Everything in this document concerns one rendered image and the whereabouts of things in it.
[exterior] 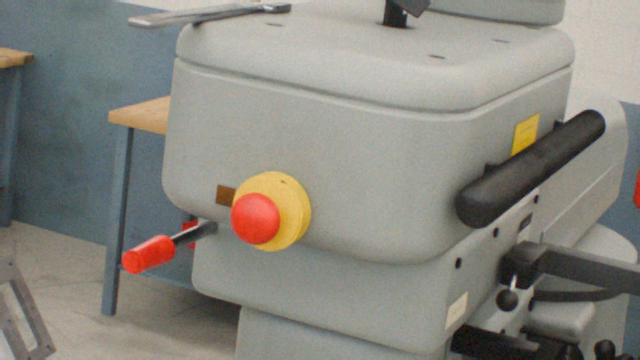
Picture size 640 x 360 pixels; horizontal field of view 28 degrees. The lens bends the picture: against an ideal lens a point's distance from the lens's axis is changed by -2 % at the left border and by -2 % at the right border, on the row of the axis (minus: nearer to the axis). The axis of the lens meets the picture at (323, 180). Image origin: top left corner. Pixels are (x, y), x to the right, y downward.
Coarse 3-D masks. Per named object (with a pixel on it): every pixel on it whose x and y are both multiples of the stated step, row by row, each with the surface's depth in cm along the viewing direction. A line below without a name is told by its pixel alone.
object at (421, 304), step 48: (240, 240) 116; (480, 240) 118; (528, 240) 138; (240, 288) 117; (288, 288) 115; (336, 288) 113; (384, 288) 112; (432, 288) 110; (480, 288) 122; (384, 336) 113; (432, 336) 111
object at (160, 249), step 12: (192, 228) 114; (204, 228) 115; (216, 228) 117; (156, 240) 107; (168, 240) 108; (180, 240) 111; (192, 240) 113; (132, 252) 105; (144, 252) 105; (156, 252) 106; (168, 252) 108; (132, 264) 104; (144, 264) 104; (156, 264) 107
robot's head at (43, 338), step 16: (0, 272) 101; (16, 272) 102; (16, 288) 102; (0, 304) 100; (32, 304) 103; (0, 320) 100; (32, 320) 103; (16, 336) 101; (48, 336) 103; (16, 352) 101; (32, 352) 102; (48, 352) 103
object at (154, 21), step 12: (240, 0) 117; (252, 0) 118; (168, 12) 104; (180, 12) 104; (192, 12) 105; (204, 12) 106; (216, 12) 108; (228, 12) 110; (240, 12) 112; (252, 12) 114; (276, 12) 117; (132, 24) 98; (144, 24) 98; (156, 24) 99; (168, 24) 100; (180, 24) 102
